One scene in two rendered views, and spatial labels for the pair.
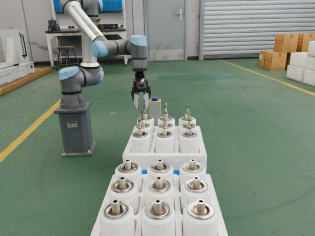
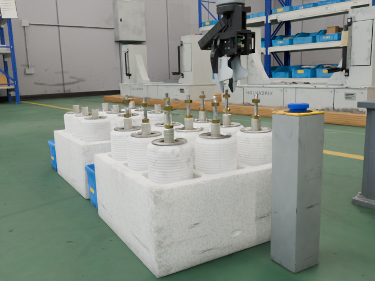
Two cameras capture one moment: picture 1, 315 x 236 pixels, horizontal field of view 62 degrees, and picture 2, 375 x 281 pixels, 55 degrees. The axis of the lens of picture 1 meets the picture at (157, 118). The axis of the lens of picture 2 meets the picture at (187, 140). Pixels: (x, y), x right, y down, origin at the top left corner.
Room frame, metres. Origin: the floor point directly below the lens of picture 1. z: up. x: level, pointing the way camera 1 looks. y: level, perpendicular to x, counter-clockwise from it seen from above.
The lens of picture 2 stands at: (2.02, -0.56, 0.39)
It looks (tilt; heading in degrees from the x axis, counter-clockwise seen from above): 11 degrees down; 146
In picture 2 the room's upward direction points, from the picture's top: 2 degrees counter-clockwise
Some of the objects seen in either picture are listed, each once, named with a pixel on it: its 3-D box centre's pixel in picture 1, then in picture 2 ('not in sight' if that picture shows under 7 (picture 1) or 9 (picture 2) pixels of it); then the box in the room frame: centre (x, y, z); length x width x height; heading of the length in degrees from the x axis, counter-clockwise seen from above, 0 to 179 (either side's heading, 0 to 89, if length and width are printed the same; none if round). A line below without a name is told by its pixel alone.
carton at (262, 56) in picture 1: (269, 58); not in sight; (4.97, -2.13, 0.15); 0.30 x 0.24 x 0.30; 92
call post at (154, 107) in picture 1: (155, 123); (296, 190); (1.56, 0.01, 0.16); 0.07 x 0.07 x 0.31; 86
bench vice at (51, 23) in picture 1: (53, 25); not in sight; (5.54, 2.04, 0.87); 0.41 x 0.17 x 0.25; 4
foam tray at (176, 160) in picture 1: (166, 153); (190, 190); (1.27, -0.04, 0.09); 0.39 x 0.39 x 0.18; 86
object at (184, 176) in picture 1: (192, 188); (97, 144); (0.83, -0.12, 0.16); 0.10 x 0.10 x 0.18
